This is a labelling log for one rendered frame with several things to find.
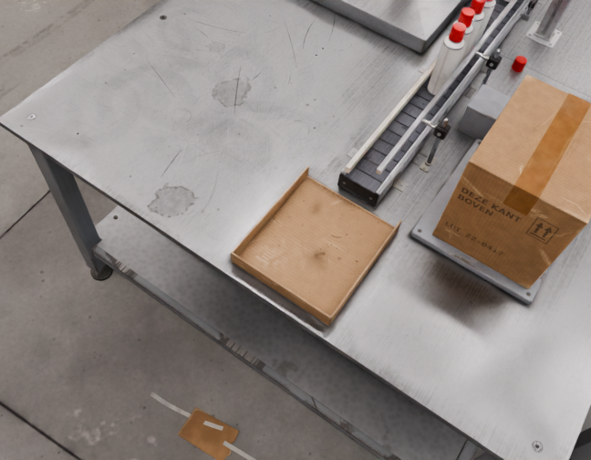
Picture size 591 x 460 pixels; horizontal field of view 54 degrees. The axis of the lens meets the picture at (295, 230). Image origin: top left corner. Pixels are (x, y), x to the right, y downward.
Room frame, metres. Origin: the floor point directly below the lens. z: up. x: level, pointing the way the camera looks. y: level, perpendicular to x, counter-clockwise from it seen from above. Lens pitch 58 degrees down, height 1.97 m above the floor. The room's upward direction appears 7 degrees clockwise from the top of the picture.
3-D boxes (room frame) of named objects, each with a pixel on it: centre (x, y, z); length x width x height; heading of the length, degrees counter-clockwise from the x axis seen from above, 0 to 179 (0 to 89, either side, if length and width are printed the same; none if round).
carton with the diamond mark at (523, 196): (0.82, -0.49, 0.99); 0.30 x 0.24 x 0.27; 152
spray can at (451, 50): (1.18, -0.33, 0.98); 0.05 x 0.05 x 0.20
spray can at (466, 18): (1.24, -0.35, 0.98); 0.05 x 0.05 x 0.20
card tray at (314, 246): (0.69, -0.05, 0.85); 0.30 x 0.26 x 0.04; 151
